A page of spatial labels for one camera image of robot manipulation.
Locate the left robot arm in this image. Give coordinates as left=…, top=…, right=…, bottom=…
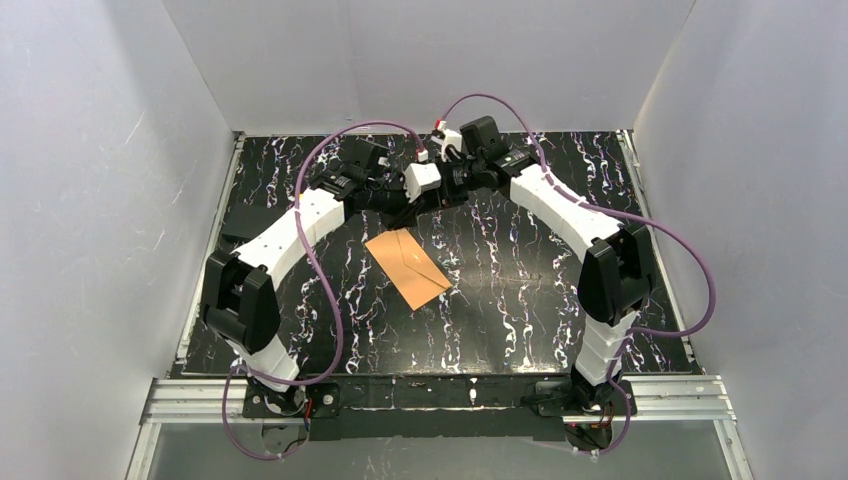
left=200, top=140, right=442, bottom=394

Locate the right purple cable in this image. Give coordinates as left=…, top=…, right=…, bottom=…
left=439, top=92, right=718, bottom=458

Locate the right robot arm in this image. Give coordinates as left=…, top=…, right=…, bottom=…
left=431, top=116, right=657, bottom=409

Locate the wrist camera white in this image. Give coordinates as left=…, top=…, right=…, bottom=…
left=403, top=149, right=442, bottom=202
left=430, top=119, right=462, bottom=161

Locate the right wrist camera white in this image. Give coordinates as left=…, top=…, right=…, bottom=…
left=430, top=119, right=462, bottom=161

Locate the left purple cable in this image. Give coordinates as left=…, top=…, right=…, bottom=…
left=221, top=120, right=427, bottom=462

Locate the purple cable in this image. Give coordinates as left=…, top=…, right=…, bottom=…
left=221, top=120, right=427, bottom=462
left=439, top=92, right=718, bottom=458

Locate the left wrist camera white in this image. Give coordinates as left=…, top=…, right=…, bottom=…
left=403, top=149, right=442, bottom=202

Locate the aluminium rail frame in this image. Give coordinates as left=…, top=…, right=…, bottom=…
left=127, top=374, right=753, bottom=479

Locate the orange brown envelope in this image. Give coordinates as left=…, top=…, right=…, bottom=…
left=365, top=229, right=452, bottom=310

